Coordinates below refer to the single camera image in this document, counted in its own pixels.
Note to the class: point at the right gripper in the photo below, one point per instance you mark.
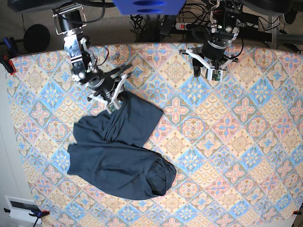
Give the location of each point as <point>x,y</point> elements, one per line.
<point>104,84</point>

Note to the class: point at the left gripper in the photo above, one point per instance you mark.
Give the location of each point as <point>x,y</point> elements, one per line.
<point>214,51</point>

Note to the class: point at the dark blue t-shirt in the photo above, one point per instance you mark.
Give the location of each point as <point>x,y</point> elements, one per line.
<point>109,152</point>

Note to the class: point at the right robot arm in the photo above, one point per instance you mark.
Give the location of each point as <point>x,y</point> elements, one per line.
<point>67,17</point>

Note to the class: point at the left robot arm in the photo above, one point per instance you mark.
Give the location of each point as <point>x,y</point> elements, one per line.
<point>218,33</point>

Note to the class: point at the white power strip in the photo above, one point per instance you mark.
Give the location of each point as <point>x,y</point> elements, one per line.
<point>182,26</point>

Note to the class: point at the patterned tablecloth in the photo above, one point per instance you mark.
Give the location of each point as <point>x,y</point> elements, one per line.
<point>237,144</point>

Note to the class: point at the black round stool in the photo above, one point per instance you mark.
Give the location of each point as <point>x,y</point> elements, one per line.
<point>36,38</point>

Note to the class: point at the upper left table clamp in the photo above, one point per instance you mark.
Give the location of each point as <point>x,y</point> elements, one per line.
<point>5,59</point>

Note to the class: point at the table clamp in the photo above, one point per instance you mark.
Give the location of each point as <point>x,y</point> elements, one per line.
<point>5,59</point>
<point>39,213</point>
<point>297,213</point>

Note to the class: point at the lower left table clamp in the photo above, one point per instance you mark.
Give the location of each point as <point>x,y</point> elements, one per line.
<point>39,213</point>

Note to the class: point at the lower right table clamp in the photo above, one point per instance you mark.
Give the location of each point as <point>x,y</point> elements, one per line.
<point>297,213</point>

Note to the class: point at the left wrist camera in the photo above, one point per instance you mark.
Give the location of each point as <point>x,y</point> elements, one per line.
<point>214,75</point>

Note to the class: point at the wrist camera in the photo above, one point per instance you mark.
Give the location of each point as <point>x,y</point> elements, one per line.
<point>112,106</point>
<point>214,75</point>

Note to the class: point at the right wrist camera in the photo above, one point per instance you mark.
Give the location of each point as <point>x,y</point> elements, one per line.
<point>112,106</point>

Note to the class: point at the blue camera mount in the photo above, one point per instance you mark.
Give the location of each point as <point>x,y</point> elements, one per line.
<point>149,7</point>

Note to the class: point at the white wall outlet box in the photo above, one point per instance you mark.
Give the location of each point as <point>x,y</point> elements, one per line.
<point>21,208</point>

